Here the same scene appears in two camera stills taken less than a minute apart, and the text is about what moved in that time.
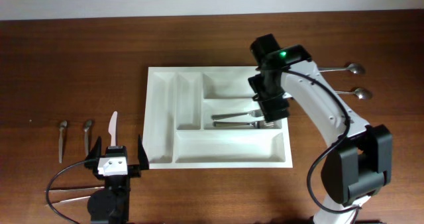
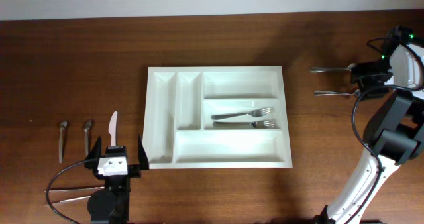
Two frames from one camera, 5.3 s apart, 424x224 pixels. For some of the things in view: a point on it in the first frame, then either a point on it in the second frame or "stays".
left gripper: x=134 y=170 stays
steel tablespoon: x=354 y=67 stays
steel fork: x=257 y=124 stays
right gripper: x=268 y=106 to x=361 y=68
